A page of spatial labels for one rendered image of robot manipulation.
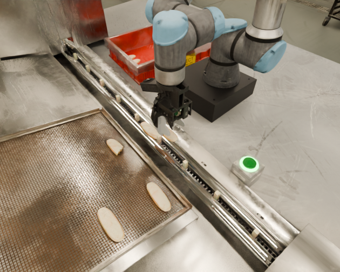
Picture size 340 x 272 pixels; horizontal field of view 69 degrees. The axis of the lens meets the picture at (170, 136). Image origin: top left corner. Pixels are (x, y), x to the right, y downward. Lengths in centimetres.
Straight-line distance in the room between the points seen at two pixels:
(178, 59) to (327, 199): 62
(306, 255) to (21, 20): 131
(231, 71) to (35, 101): 74
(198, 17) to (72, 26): 88
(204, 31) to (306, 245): 54
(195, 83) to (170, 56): 47
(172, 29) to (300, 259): 56
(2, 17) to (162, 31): 88
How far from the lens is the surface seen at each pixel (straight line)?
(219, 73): 100
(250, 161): 78
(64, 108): 98
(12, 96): 108
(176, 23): 54
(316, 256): 69
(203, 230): 74
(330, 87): 136
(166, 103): 66
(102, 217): 64
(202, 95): 96
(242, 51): 91
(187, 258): 71
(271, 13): 85
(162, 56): 57
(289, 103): 117
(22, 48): 136
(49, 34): 137
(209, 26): 63
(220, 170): 79
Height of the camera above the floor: 150
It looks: 48 degrees down
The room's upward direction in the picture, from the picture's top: straight up
